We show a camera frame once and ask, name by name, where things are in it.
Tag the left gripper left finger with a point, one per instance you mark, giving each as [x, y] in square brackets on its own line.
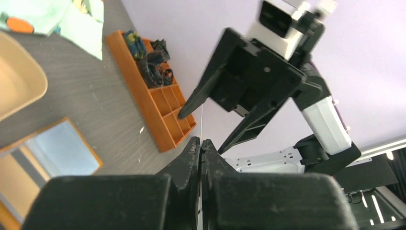
[167, 200]

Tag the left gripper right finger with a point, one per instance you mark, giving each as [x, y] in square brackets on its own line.
[274, 201]

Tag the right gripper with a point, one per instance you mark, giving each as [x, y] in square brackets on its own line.
[233, 77]

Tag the orange leather card holder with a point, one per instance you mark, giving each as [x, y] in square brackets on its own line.
[27, 164]

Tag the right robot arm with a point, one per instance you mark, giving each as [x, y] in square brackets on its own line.
[329, 137]

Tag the orange compartment organizer box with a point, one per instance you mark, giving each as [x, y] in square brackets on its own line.
[159, 106]

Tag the green cartoon cloth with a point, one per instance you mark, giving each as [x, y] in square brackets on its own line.
[78, 21]

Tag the beige oval tray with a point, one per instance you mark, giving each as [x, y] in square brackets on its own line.
[22, 79]

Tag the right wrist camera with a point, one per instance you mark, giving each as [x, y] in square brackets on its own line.
[290, 26]

